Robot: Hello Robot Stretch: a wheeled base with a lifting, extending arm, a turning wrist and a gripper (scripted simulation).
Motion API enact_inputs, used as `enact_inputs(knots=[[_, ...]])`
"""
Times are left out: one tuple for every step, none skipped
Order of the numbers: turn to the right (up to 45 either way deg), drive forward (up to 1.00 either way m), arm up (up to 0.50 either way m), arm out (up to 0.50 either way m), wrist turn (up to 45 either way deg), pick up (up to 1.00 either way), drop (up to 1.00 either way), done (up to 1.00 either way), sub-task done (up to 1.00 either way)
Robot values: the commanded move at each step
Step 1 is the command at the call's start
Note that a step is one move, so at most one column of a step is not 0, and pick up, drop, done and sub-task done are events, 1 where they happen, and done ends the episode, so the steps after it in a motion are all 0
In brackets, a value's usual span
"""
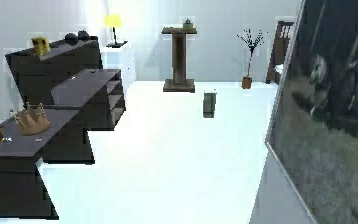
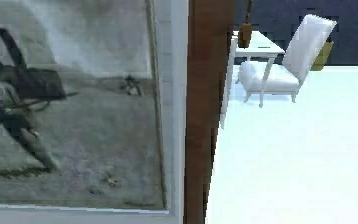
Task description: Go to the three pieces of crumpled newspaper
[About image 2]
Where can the white table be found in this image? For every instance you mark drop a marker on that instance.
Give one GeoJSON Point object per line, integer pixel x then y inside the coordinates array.
{"type": "Point", "coordinates": [258, 46]}

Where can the white framed grey picture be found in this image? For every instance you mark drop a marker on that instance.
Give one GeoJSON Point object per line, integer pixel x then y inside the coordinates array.
{"type": "Point", "coordinates": [87, 116]}

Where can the white armchair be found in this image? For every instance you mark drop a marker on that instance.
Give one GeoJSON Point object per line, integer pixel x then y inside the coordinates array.
{"type": "Point", "coordinates": [297, 60]}

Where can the brown vase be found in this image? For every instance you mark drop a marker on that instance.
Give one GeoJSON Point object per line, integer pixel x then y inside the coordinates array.
{"type": "Point", "coordinates": [245, 35]}

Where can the brown wooden door frame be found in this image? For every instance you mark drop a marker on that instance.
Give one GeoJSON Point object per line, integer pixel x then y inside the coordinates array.
{"type": "Point", "coordinates": [203, 100]}

